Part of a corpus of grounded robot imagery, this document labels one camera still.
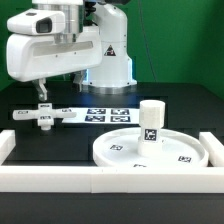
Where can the white marker sheet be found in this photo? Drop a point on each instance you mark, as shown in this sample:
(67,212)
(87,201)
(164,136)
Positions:
(104,116)

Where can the white round table top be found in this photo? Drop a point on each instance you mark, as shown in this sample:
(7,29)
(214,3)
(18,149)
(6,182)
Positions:
(119,148)

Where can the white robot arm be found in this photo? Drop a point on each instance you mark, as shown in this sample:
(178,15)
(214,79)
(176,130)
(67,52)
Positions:
(66,20)

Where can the white right fence bar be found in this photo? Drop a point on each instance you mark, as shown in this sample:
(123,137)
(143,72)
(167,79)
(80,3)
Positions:
(214,148)

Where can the white cross table base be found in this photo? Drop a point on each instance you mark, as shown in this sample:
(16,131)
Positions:
(44,114)

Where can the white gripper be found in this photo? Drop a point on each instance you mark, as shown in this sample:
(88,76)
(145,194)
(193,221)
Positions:
(39,57)

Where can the white left fence bar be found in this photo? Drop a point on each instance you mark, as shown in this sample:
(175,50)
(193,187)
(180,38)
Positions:
(7,144)

